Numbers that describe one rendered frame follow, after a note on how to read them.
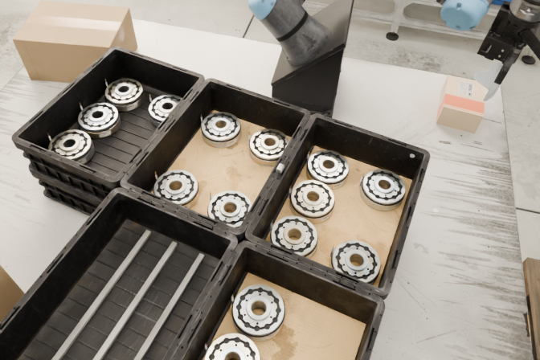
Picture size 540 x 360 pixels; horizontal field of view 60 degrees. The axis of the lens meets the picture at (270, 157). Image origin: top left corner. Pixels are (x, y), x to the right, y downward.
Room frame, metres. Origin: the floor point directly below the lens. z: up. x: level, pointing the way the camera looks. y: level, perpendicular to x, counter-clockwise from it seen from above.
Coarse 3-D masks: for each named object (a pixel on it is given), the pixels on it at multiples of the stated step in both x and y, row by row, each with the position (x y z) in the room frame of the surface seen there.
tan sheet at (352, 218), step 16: (352, 160) 0.78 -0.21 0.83; (304, 176) 0.72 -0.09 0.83; (352, 176) 0.73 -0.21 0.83; (400, 176) 0.74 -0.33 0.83; (336, 192) 0.68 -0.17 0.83; (352, 192) 0.68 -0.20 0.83; (288, 208) 0.62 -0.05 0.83; (336, 208) 0.63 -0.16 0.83; (352, 208) 0.63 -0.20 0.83; (368, 208) 0.64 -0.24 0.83; (400, 208) 0.64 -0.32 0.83; (320, 224) 0.58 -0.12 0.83; (336, 224) 0.59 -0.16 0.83; (352, 224) 0.59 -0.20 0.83; (368, 224) 0.59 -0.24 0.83; (384, 224) 0.59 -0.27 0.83; (320, 240) 0.54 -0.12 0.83; (336, 240) 0.54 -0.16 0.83; (368, 240) 0.55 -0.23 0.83; (384, 240) 0.55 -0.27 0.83; (320, 256) 0.50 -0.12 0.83; (384, 256) 0.51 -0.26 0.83
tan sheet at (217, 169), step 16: (256, 128) 0.88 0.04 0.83; (192, 144) 0.80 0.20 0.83; (240, 144) 0.81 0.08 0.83; (176, 160) 0.75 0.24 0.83; (192, 160) 0.75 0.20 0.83; (208, 160) 0.75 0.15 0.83; (224, 160) 0.76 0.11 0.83; (240, 160) 0.76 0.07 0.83; (208, 176) 0.70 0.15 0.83; (224, 176) 0.71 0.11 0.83; (240, 176) 0.71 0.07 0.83; (256, 176) 0.71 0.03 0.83; (208, 192) 0.65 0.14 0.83; (240, 192) 0.66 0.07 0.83; (256, 192) 0.66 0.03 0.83; (192, 208) 0.61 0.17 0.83
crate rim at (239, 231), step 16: (208, 80) 0.94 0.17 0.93; (192, 96) 0.88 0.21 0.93; (256, 96) 0.89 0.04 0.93; (304, 112) 0.84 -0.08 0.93; (288, 144) 0.73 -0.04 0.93; (144, 160) 0.66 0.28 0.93; (128, 176) 0.61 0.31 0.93; (272, 176) 0.64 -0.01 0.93; (144, 192) 0.58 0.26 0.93; (176, 208) 0.54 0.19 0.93; (256, 208) 0.55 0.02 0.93; (224, 224) 0.51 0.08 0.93
